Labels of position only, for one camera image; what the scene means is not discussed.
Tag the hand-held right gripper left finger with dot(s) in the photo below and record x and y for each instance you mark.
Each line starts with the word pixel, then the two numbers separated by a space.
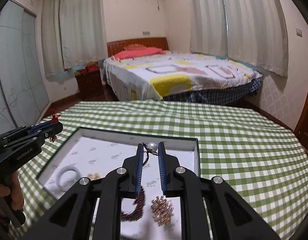
pixel 139 170

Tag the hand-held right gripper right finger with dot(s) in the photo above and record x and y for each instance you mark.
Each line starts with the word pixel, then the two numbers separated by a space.
pixel 162 170

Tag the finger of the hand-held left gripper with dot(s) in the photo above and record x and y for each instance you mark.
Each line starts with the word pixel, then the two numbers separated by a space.
pixel 31 129
pixel 41 135

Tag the red knot charm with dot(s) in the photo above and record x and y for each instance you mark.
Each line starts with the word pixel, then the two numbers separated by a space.
pixel 54 118

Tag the shallow dark green box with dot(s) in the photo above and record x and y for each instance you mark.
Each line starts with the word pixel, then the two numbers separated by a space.
pixel 106 150

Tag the white jade bangle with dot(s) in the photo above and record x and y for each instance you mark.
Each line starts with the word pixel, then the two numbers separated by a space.
pixel 69 169

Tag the small tan bead ornament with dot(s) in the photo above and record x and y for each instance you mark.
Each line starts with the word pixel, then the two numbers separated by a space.
pixel 94 176

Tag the person's left hand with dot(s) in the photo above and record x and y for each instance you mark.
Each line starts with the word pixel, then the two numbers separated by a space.
pixel 3 190

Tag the frosted glass sliding wardrobe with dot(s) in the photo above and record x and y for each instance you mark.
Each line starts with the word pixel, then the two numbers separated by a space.
pixel 19 67

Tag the dark wooden nightstand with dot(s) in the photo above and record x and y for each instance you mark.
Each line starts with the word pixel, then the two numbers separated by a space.
pixel 90 85

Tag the yellowish flat box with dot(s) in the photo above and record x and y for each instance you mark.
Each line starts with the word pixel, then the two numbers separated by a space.
pixel 79 72

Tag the red box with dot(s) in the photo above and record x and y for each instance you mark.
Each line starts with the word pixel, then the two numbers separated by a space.
pixel 92 69

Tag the green checked tablecloth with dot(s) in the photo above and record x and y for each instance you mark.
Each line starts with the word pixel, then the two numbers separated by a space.
pixel 243 142

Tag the blue plaid bed sheet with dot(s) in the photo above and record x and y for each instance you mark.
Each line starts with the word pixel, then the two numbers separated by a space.
pixel 206 95

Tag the brown soft item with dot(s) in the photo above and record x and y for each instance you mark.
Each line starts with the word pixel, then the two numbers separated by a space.
pixel 92 64

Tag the white curtain panel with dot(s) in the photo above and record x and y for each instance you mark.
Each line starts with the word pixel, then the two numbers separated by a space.
pixel 256 25
pixel 51 42
pixel 81 25
pixel 206 17

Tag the printed white bed sheet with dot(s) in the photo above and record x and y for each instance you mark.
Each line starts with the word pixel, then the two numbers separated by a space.
pixel 168 70

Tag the pink pillow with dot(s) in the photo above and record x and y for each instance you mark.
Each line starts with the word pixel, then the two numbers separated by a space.
pixel 136 53

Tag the wooden bed headboard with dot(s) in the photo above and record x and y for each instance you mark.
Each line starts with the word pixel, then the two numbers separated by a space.
pixel 119 45

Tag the grey light switch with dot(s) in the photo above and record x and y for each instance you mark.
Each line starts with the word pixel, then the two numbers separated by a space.
pixel 298 32

